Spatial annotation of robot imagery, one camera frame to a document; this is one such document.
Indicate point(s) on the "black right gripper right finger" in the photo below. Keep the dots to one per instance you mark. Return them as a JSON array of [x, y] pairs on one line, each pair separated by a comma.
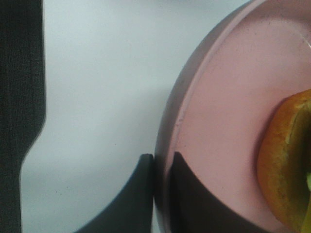
[[238, 208]]

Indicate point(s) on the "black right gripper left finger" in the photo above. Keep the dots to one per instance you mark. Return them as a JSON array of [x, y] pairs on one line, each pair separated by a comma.
[[131, 210]]

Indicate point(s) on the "burger with lettuce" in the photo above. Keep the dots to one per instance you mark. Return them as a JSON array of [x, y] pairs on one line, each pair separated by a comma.
[[284, 163]]

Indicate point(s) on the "pink round plate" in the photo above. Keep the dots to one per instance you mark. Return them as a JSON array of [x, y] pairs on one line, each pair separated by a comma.
[[228, 91]]

